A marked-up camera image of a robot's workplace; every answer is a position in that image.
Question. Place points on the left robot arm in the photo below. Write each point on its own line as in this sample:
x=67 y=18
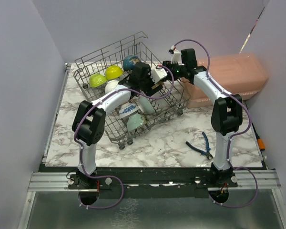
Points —
x=89 y=122

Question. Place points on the grey wire dish rack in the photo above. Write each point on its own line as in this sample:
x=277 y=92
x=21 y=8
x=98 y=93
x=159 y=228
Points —
x=113 y=54

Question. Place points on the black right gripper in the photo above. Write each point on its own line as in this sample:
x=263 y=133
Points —
x=168 y=64

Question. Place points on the beige patterned bowl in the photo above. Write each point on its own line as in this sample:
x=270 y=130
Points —
x=159 y=84

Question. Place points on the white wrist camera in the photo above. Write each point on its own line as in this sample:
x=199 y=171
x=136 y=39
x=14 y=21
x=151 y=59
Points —
x=176 y=55
x=158 y=74

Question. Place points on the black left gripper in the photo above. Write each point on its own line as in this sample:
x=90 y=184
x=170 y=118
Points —
x=149 y=91

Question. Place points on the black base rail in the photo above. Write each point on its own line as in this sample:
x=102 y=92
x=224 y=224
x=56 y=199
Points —
x=137 y=182

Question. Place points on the blue floral bowl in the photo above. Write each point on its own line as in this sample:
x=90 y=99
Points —
x=127 y=109

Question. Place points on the orange-tipped screwdriver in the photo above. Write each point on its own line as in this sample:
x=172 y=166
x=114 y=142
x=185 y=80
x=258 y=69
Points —
x=260 y=142

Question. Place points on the celadon green bowl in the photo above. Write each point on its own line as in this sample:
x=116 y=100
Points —
x=134 y=121

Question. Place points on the dark brown bowl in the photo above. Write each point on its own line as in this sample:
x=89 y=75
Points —
x=129 y=62

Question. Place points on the yellow-green bowl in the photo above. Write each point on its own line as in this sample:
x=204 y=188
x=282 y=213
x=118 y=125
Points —
x=113 y=72

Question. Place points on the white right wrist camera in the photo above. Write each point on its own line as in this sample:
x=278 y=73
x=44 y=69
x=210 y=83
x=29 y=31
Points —
x=176 y=55

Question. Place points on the grey bowl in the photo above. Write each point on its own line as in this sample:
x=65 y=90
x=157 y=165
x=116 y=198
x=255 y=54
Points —
x=111 y=85

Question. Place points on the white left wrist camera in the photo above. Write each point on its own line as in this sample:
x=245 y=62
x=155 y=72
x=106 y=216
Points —
x=158 y=74

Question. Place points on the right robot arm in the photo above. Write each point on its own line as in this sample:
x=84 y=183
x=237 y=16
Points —
x=227 y=114

